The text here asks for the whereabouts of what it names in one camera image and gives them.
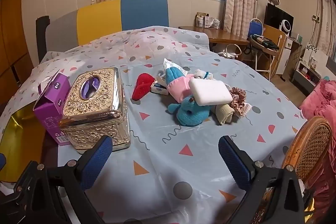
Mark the red knit hat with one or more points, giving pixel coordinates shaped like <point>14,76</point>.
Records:
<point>141,86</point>

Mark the wooden cabinet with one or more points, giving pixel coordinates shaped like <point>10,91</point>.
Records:
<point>283,56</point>

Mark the white low shelf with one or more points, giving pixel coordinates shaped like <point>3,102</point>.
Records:
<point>304,74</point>

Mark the white foam sponge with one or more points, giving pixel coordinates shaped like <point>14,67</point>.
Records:
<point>210,91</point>

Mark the pink blanket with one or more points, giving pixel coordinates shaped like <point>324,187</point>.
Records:
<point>323,100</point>

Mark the beige gauze roll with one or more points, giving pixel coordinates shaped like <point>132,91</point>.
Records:
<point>224,113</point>

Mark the white plastic packet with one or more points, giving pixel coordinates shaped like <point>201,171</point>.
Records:
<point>169,64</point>

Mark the small blue tissue packet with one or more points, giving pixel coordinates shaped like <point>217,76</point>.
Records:
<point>160,88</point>

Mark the black flat monitor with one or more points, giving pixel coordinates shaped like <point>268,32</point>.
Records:
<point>275,16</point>

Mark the black upright post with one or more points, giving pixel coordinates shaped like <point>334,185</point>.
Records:
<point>42,37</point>

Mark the brown pine cone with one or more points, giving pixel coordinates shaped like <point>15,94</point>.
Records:
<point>239,96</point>

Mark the wooden wardrobe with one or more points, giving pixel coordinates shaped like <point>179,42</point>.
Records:
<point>13,43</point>

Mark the blue folding chair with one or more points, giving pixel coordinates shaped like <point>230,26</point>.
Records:
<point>254,27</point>

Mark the gold metal tray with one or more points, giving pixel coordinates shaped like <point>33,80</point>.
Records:
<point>21,145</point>

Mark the wooden desk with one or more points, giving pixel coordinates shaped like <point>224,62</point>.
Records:
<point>225,36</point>

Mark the blue plush toy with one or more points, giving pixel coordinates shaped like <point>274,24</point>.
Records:
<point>191,112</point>

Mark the wicker chair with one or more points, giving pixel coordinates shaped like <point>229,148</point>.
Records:
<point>312,142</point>

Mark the round wooden side table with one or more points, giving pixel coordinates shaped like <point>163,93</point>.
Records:
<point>262,47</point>

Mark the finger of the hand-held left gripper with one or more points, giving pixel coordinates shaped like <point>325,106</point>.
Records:
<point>2,161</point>

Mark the patterned plastic tablecloth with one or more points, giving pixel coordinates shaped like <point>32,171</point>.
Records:
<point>168,161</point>

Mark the ornate gold tissue box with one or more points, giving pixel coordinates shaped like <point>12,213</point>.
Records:
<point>92,108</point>

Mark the grey yellow blue chair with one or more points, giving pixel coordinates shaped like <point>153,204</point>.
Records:
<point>99,22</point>

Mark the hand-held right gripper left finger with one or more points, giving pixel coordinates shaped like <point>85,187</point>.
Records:
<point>95,161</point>

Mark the white round fan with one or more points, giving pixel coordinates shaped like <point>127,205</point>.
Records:
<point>285,27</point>

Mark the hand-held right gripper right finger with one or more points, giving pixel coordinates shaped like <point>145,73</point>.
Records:
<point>233,163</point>

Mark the purple carton box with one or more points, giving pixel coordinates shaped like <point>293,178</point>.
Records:
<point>50,113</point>

